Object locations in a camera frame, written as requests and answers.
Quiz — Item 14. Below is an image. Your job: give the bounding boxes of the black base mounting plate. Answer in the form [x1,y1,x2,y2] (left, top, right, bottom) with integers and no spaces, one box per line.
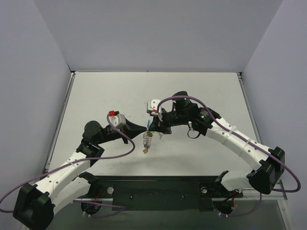
[82,176,243,211]

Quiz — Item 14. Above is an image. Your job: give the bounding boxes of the large keyring blue handle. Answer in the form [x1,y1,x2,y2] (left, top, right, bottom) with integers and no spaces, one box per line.
[143,120,153,154]

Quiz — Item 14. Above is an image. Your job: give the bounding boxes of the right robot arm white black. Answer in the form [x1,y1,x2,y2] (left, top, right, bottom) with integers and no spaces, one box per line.
[147,91,285,196]

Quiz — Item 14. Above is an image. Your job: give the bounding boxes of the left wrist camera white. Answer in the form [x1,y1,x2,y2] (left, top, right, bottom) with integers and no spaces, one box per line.
[108,111,127,129]

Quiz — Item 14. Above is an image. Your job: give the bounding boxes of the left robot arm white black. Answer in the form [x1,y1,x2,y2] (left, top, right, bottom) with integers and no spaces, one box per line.
[12,115,147,230]

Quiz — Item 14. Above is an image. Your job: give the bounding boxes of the aluminium rail frame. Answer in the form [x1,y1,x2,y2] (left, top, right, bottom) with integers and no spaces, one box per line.
[24,71,288,230]

